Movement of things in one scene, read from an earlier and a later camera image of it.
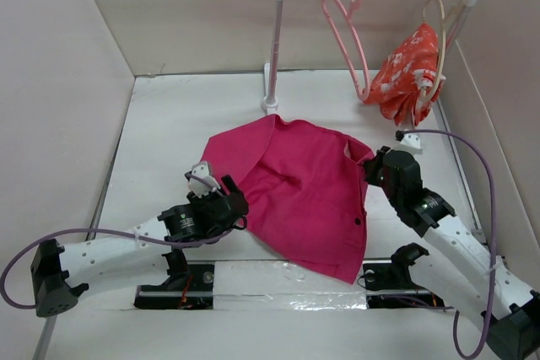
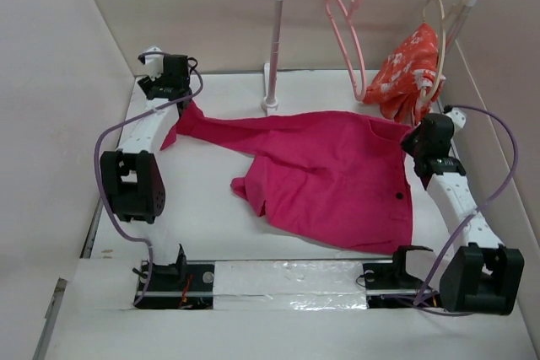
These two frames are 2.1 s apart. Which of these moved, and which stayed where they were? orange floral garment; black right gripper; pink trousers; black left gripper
Moved: black left gripper; pink trousers; black right gripper
Stayed: orange floral garment
